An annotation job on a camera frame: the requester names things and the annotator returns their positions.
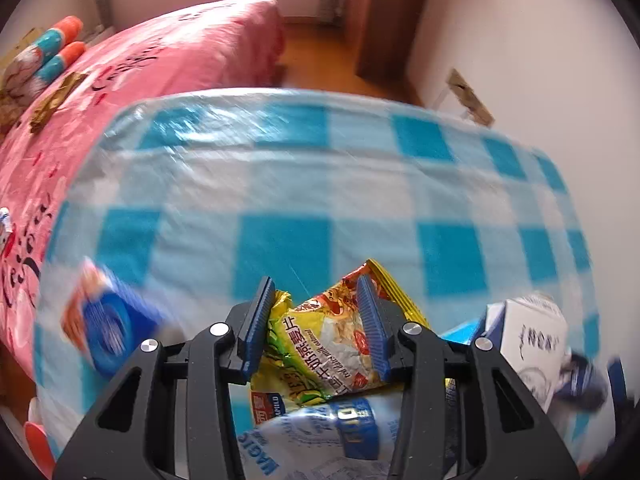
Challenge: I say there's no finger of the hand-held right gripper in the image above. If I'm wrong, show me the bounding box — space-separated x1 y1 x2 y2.
557 351 612 412

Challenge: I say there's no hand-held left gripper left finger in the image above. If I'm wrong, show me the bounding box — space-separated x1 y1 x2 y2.
52 276 277 480

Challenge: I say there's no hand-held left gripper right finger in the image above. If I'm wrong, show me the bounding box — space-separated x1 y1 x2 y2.
356 276 581 480

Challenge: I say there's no yellow snack packet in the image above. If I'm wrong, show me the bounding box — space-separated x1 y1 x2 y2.
250 259 431 406

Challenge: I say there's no white printed carton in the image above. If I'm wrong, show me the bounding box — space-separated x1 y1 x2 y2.
482 294 571 411

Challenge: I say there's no white blue tissue pack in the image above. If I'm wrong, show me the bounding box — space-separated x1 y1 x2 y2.
237 390 416 480

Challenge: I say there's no blue checkered tablecloth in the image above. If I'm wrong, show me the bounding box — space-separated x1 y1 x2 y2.
32 87 626 480

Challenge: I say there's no blue orange box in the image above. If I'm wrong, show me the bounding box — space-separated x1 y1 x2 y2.
60 256 173 378

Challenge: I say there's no pink rolled pillow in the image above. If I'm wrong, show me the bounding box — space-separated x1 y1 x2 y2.
22 397 58 478

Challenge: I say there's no small white blue packet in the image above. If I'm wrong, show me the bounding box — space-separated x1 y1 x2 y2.
0 206 15 248

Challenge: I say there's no small gold wrapper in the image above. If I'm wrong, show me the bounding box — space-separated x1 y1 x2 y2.
30 72 88 133

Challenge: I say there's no brown wooden wardrobe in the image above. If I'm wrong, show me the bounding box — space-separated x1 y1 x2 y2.
345 0 436 81

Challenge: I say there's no beige floral pillow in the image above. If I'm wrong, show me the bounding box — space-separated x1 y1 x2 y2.
0 91 32 132

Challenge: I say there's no small orange teal bolster pillow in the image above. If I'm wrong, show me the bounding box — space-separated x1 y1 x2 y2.
4 41 87 106

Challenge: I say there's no large orange teal bolster pillow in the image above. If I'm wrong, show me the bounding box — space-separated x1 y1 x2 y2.
15 16 83 78

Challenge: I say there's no brown wall fixture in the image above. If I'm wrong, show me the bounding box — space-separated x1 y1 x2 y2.
446 67 496 127

